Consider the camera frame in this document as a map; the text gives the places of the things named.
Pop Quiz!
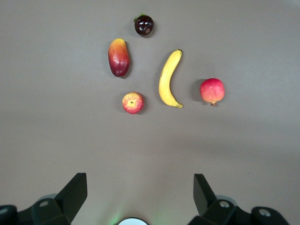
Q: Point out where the dark purple mangosteen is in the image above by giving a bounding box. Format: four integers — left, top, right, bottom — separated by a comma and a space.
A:
134, 13, 155, 38

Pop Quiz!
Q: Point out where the red pomegranate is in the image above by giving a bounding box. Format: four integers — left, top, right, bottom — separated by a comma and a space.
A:
200, 78, 225, 106

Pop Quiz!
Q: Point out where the yellow banana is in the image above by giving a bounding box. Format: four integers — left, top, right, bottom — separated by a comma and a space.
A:
158, 49, 184, 109

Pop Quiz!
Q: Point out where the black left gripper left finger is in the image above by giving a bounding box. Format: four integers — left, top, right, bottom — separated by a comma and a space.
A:
30, 172, 88, 225

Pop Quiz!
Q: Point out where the red yellow striped apple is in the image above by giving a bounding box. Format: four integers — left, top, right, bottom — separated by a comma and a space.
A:
122, 91, 144, 115

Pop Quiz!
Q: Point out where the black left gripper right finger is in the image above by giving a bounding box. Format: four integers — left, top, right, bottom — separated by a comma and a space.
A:
188, 173, 239, 225

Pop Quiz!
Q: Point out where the red yellow mango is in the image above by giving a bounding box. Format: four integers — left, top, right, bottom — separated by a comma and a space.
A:
108, 38, 130, 78

